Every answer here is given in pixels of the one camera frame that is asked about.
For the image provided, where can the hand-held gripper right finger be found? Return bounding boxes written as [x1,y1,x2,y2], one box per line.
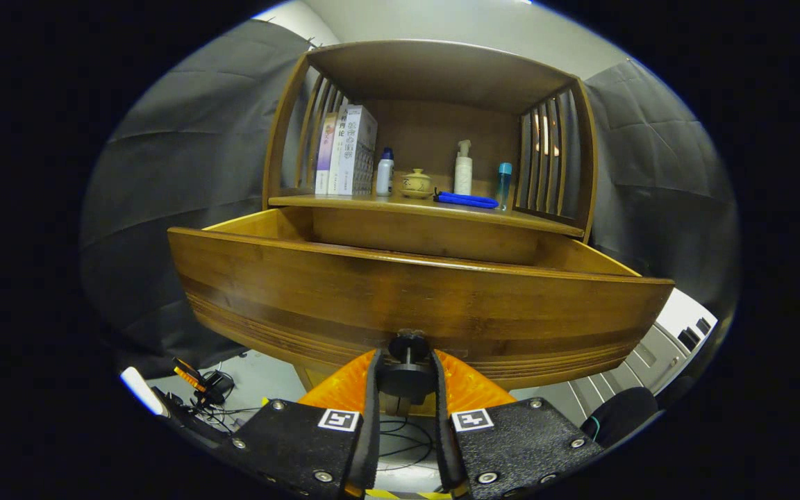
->
[431,349,606,500]

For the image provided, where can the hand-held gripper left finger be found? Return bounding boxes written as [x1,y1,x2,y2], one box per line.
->
[230,349,381,500]

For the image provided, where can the wooden drawer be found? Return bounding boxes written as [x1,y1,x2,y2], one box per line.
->
[167,207,675,417]

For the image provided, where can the white drawer unit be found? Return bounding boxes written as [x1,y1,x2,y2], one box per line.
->
[532,288,719,428]

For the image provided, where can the wooden countertop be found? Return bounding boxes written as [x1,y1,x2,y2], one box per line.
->
[268,193,585,237]

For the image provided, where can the wooden cabinet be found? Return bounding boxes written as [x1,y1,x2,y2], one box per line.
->
[262,40,599,393]

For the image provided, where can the black power adapter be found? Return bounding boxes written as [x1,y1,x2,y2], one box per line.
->
[195,370,235,407]

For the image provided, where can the dark round stool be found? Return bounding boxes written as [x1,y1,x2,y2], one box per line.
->
[581,387,659,449]

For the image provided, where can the orange and black tool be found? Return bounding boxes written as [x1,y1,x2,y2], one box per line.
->
[172,358,208,393]

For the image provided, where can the blue folded cloth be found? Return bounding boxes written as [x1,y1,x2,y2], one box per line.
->
[433,189,500,210]

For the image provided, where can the yellow lidded teacup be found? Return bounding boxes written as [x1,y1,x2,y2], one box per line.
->
[400,168,434,200]

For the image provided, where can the clear bottle blue cap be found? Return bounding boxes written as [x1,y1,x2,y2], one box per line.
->
[496,162,513,211]

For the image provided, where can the white bottle blue cap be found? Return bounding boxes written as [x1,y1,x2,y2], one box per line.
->
[376,147,395,197]

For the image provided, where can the white pump bottle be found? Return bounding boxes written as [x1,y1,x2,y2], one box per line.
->
[453,140,474,196]

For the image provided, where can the patterned white book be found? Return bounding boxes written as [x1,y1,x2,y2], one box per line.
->
[340,106,378,197]

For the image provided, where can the pink book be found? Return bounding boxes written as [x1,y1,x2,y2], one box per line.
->
[315,113,340,195]

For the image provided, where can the black floor cables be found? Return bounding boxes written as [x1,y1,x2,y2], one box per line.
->
[379,415,435,473]

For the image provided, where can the thin black adapter cables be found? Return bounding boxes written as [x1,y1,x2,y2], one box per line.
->
[192,399,265,435]

